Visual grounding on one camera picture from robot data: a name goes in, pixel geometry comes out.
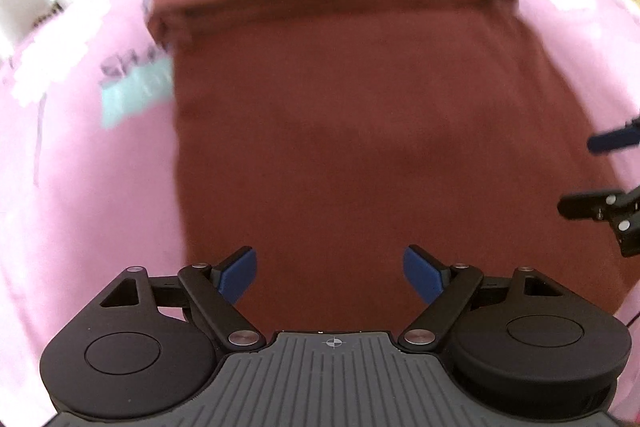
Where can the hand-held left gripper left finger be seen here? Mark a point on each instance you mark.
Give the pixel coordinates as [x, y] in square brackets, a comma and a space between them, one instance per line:
[240, 278]

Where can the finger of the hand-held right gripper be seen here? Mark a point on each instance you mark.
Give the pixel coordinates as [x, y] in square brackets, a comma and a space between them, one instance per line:
[612, 138]
[585, 204]

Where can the pink floral printed bedsheet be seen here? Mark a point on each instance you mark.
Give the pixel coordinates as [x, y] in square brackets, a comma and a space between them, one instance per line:
[75, 207]

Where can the maroon t-shirt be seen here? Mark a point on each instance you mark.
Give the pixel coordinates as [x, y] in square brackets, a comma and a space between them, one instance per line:
[350, 132]

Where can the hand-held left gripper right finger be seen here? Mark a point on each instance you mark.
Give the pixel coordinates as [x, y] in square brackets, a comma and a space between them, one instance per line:
[422, 278]

